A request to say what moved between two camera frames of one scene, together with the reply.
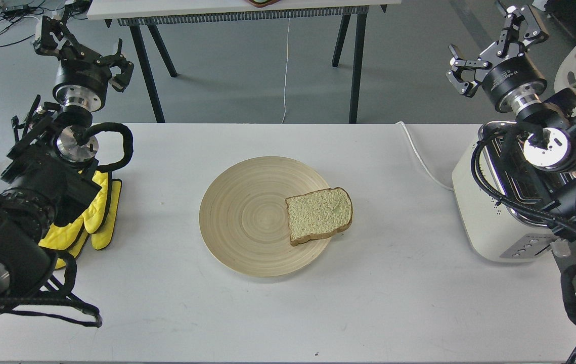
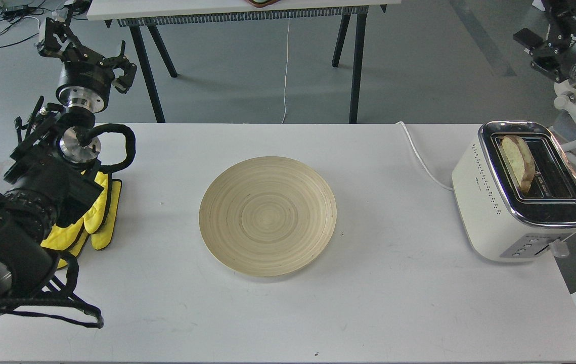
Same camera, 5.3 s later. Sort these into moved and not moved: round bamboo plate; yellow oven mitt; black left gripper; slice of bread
Moved: slice of bread
Not moved: yellow oven mitt; round bamboo plate; black left gripper
